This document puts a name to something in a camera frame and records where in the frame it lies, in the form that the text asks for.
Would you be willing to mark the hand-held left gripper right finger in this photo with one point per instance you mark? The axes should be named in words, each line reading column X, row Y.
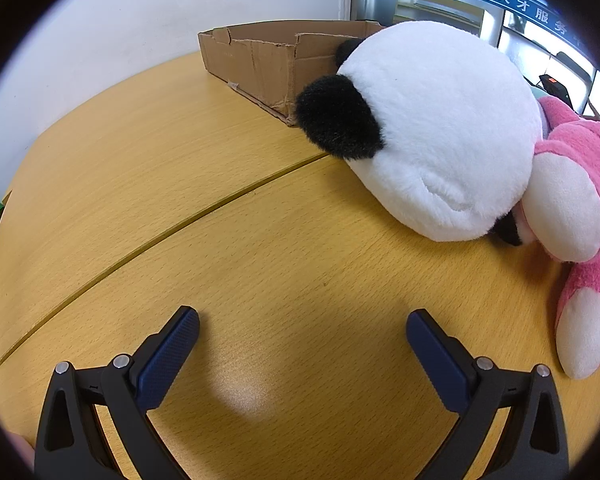
column 442, row 360

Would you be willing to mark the glass partition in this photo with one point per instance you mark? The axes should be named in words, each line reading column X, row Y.
column 430, row 5

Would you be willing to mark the brown cardboard box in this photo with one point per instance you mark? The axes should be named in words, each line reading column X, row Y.
column 260, row 70

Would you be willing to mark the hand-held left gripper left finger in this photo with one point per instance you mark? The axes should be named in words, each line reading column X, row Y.
column 170, row 355

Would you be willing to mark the black device with red light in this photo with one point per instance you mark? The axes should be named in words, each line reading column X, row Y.
column 555, row 87

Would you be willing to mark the panda plush toy pink outfit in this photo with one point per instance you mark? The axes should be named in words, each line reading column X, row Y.
column 445, row 135

